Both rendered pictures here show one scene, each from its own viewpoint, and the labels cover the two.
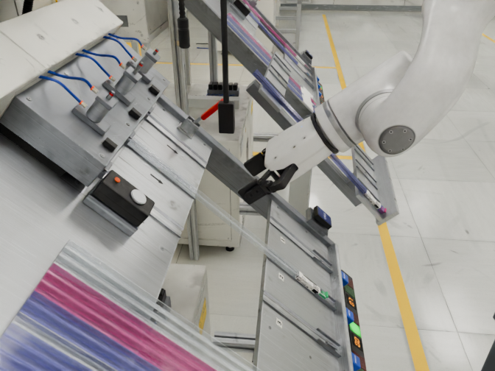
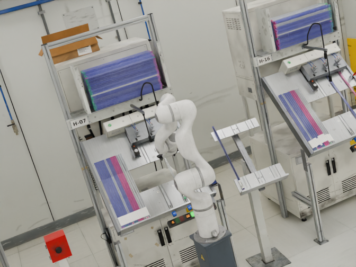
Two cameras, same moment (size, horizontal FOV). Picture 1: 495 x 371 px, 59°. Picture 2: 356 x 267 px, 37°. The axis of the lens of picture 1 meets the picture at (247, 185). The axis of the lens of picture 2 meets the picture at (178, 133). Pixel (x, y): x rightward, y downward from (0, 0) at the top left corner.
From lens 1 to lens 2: 328 cm
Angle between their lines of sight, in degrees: 62
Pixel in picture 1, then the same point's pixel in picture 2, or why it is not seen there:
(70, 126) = (131, 134)
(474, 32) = (164, 131)
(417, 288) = not seen: outside the picture
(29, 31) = (135, 115)
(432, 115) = (157, 146)
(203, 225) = (286, 198)
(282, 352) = (151, 195)
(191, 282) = not seen: hidden behind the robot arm
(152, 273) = (133, 166)
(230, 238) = (296, 211)
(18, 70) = (126, 123)
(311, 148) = not seen: hidden behind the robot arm
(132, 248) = (133, 160)
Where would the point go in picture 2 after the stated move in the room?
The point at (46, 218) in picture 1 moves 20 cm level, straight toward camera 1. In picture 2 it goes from (121, 149) to (102, 161)
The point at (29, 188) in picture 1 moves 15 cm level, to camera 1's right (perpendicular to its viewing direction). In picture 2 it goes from (122, 143) to (130, 148)
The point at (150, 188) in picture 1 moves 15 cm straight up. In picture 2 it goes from (150, 151) to (145, 131)
